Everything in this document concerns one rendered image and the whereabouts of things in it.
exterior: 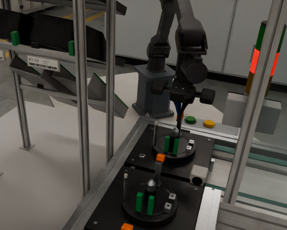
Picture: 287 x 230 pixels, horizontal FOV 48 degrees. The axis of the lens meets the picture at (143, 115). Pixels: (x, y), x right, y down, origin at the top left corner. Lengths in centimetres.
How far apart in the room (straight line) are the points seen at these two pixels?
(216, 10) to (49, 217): 330
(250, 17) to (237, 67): 59
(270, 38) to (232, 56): 333
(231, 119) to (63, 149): 65
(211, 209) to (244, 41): 322
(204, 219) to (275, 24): 47
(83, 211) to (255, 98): 49
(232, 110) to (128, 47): 358
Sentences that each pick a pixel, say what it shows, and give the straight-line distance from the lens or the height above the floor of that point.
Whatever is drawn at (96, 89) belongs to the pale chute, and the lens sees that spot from 92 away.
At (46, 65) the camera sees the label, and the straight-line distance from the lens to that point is 79.
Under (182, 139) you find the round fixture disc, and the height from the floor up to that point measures 99.
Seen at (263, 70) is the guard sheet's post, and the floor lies 133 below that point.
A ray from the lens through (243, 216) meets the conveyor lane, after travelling 92.
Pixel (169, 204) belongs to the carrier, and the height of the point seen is 100.
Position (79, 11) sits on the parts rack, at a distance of 70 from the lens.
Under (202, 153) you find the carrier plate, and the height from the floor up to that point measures 97.
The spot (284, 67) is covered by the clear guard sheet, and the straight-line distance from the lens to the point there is 71.
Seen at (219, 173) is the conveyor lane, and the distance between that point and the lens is 105.
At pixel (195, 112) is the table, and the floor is 86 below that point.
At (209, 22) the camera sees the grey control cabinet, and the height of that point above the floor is 70.
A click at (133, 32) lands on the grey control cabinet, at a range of 421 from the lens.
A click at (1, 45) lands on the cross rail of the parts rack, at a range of 85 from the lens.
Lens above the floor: 156
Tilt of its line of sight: 30 degrees down
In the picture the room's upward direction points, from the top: 4 degrees clockwise
